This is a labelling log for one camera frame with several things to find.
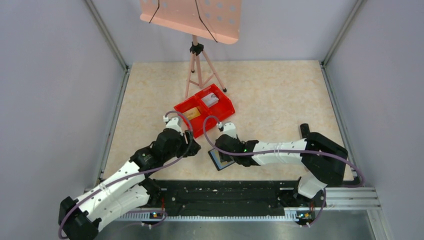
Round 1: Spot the black leather card holder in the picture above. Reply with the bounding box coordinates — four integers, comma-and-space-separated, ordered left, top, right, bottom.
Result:
207, 149, 236, 171

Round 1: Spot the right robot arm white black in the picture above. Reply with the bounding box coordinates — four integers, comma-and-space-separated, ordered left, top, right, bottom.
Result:
215, 132, 348, 206

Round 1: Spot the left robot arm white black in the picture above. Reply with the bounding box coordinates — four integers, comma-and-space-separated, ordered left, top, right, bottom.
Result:
58, 127, 201, 240

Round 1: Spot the gold VIP card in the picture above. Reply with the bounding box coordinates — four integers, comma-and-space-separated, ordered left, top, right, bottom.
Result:
183, 107, 201, 121

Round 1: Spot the white silver card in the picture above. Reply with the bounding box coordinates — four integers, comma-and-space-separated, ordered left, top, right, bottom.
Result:
201, 92, 219, 108

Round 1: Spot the red plastic bin left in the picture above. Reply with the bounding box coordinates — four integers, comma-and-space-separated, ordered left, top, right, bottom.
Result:
173, 96, 212, 138

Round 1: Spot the red plastic bin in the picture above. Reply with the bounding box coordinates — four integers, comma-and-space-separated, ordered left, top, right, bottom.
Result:
173, 96, 212, 138
194, 84, 236, 121

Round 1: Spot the red plastic bin right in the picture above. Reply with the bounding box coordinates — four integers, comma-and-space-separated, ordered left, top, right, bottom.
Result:
194, 84, 236, 121

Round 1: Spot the pink music stand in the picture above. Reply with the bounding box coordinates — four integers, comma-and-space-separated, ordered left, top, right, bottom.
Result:
139, 0, 242, 98

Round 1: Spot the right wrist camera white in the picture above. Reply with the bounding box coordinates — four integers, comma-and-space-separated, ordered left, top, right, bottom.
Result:
217, 122, 238, 139

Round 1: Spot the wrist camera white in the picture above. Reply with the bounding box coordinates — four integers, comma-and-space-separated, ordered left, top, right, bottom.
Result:
163, 116, 183, 135
217, 122, 238, 139

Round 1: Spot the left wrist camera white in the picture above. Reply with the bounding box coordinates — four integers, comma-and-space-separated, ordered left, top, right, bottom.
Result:
163, 116, 183, 135

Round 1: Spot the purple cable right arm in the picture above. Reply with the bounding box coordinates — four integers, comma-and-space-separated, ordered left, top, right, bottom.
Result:
202, 115, 365, 189

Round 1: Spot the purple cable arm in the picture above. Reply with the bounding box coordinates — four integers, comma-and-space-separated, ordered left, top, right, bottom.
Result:
58, 110, 195, 240
202, 115, 365, 189

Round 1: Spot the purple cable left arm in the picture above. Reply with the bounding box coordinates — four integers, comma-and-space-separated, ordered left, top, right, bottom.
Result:
58, 110, 195, 240

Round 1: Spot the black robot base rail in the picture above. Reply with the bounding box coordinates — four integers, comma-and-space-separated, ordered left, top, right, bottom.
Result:
105, 178, 329, 226

